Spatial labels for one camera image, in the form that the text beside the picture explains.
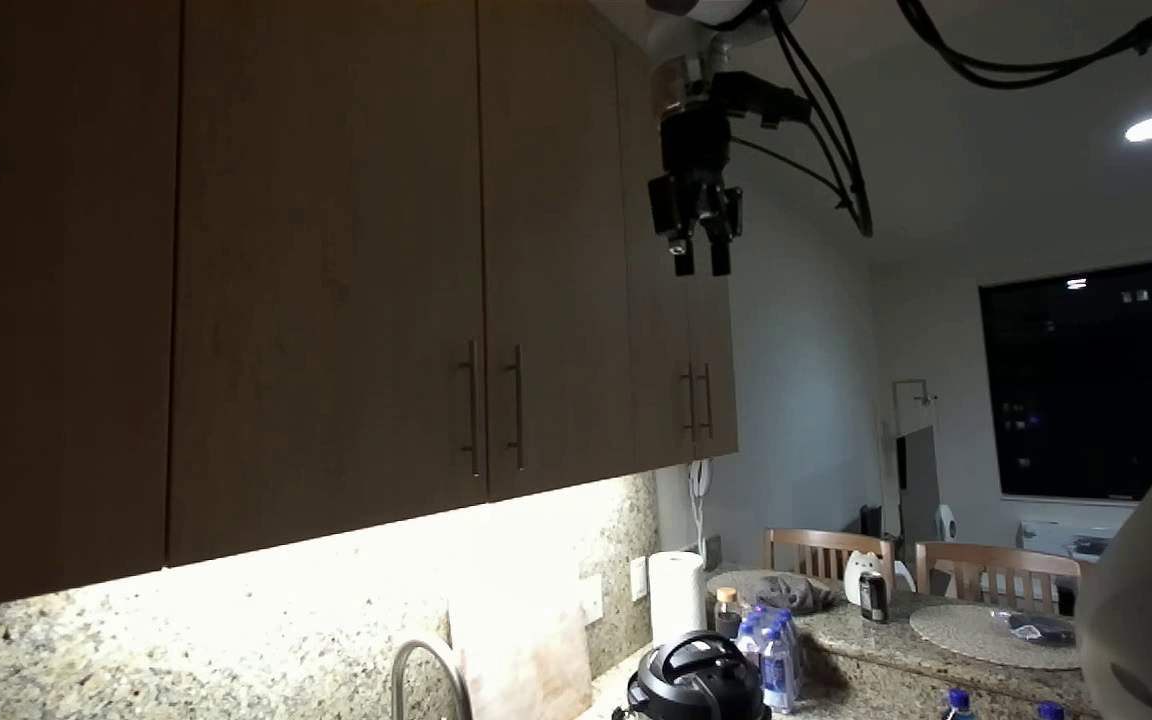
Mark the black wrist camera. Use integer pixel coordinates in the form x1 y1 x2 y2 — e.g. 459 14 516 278
713 66 815 132

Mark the white wall intercom phone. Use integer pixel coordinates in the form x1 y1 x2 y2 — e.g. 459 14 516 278
682 455 718 538

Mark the white and black appliance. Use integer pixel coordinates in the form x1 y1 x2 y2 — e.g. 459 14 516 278
841 546 903 629

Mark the light wooden cutting board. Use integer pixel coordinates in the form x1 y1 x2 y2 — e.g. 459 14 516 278
446 603 596 720

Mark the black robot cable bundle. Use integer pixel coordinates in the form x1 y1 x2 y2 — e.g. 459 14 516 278
727 0 881 243

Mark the white paper towel roll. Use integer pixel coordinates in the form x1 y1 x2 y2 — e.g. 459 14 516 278
643 543 713 649

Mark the pack of water bottles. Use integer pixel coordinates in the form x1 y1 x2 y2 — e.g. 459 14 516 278
730 588 806 720

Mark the light wood cabinet door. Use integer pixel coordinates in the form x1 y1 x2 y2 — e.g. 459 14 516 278
692 266 742 463
615 24 705 471
164 0 493 561
0 0 187 620
472 0 637 492

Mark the black hanging cable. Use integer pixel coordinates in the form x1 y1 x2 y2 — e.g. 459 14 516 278
890 0 1152 93

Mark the round ceiling light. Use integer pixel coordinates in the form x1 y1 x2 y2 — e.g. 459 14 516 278
1116 93 1152 162

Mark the black item in clear bag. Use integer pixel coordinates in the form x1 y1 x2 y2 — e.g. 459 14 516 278
994 607 1075 652

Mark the curved metal faucet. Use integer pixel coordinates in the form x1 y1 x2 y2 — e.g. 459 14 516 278
385 632 476 720

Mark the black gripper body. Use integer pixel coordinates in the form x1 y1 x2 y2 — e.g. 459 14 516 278
643 100 747 249

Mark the grey fabric cap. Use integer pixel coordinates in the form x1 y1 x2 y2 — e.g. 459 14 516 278
783 575 847 620

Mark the dark night window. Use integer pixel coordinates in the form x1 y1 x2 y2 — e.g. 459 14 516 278
974 249 1152 503

